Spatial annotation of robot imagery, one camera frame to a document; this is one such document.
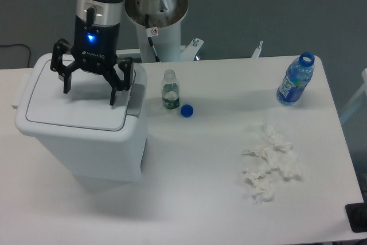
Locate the white trash can lid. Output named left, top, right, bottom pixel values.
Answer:
left=26, top=57, right=131, bottom=131

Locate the small clear plastic bottle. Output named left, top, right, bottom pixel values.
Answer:
left=161, top=69, right=179, bottom=110

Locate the crumpled white tissue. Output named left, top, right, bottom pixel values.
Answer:
left=242, top=120, right=303, bottom=204

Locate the blue bottle cap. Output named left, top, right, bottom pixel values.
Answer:
left=180, top=104, right=194, bottom=118

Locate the white frame at right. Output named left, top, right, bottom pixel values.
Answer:
left=339, top=68, right=366, bottom=125

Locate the black device at edge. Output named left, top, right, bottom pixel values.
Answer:
left=345, top=203, right=366, bottom=233

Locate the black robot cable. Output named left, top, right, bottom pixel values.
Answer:
left=144, top=13, right=161, bottom=63

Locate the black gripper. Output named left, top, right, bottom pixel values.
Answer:
left=50, top=7, right=134, bottom=106

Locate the white trash can body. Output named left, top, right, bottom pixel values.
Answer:
left=15, top=64, right=147, bottom=181

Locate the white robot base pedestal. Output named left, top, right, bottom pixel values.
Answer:
left=117, top=0, right=204, bottom=63

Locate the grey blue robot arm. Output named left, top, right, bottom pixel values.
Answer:
left=50, top=0, right=177, bottom=105

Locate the black floor cable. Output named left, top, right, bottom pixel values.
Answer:
left=0, top=44, right=32, bottom=69

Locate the blue plastic drink bottle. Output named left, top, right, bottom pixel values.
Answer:
left=276, top=52, right=315, bottom=106

